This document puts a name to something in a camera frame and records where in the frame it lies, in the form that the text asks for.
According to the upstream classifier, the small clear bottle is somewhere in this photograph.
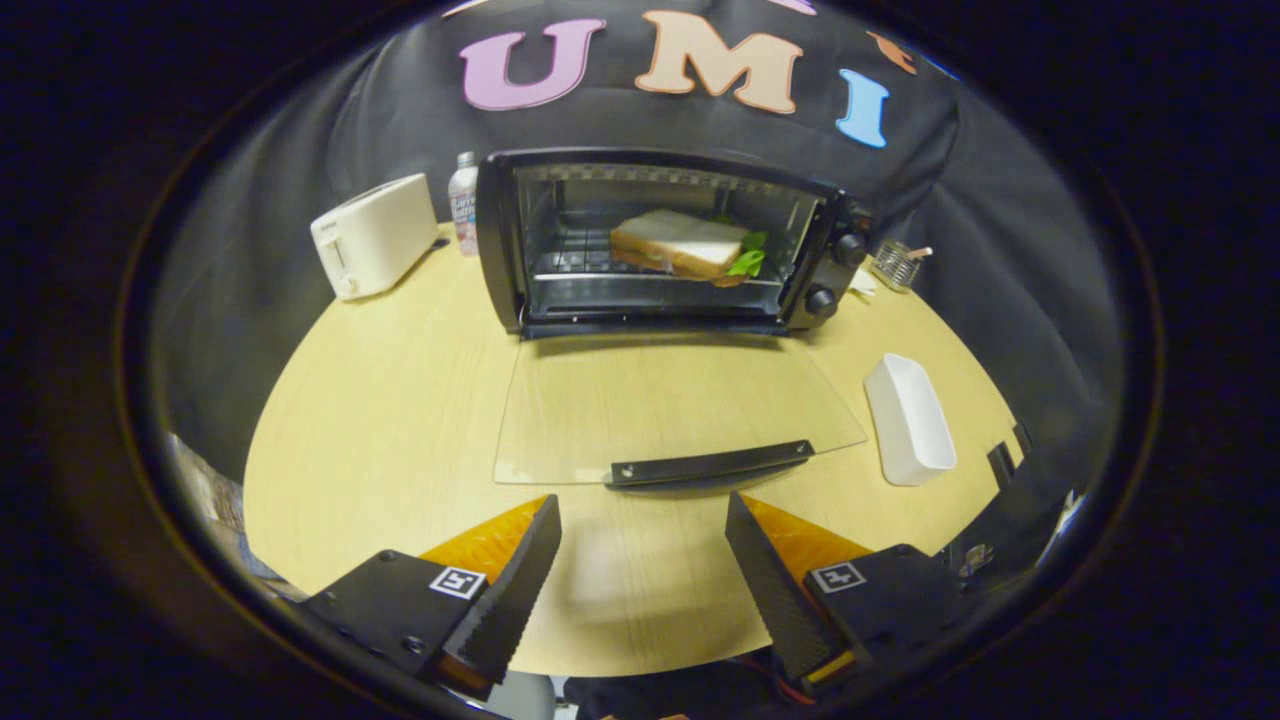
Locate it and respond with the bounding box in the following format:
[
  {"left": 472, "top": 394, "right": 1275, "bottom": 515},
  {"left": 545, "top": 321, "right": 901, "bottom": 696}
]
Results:
[{"left": 448, "top": 151, "right": 483, "bottom": 258}]

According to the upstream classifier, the black backdrop cloth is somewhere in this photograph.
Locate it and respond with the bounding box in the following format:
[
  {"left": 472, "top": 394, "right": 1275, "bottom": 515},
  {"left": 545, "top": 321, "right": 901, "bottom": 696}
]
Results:
[{"left": 150, "top": 0, "right": 1126, "bottom": 481}]

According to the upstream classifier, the white pop-up toaster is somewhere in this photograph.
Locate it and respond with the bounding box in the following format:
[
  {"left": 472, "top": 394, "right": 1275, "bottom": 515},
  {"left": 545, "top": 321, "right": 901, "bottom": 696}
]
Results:
[{"left": 310, "top": 173, "right": 441, "bottom": 301}]

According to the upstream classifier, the white bread lettuce sandwich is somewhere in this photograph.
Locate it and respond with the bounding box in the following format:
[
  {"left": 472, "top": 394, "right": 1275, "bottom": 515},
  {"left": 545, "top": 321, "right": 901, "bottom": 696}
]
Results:
[{"left": 610, "top": 208, "right": 769, "bottom": 289}]

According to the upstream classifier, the black toaster oven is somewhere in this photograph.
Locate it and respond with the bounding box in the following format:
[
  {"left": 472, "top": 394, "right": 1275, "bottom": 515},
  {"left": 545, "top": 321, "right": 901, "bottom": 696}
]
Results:
[{"left": 476, "top": 147, "right": 873, "bottom": 492}]

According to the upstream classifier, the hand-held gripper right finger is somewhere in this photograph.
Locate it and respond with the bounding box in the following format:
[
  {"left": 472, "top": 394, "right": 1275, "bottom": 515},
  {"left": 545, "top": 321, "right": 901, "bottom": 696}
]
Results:
[{"left": 725, "top": 490, "right": 986, "bottom": 697}]

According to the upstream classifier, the white rectangular dish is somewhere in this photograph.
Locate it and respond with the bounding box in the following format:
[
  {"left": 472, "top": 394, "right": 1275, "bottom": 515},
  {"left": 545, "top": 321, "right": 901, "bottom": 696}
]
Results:
[{"left": 864, "top": 352, "right": 958, "bottom": 488}]

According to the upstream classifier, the small wire basket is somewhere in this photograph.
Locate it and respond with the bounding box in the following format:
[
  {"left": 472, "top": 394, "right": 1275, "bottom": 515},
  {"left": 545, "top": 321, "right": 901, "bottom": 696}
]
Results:
[{"left": 872, "top": 240, "right": 933, "bottom": 293}]

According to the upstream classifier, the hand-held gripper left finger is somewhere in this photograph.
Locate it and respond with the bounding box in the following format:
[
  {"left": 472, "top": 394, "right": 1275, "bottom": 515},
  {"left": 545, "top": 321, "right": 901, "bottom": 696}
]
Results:
[{"left": 298, "top": 494, "right": 563, "bottom": 701}]

